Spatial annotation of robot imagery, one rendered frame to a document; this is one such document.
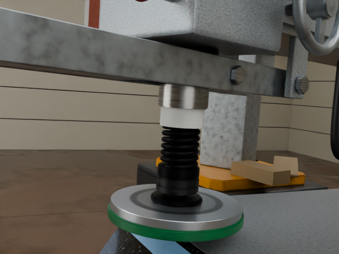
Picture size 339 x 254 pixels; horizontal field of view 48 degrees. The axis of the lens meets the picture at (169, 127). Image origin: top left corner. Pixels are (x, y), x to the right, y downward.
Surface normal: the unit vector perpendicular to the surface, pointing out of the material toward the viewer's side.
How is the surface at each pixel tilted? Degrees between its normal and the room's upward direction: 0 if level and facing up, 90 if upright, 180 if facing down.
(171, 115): 90
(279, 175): 90
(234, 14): 90
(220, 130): 90
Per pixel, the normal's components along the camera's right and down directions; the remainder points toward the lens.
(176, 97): -0.33, 0.06
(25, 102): 0.39, 0.11
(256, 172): -0.79, 0.00
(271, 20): 0.67, 0.11
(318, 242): 0.07, -0.99
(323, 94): -0.92, -0.03
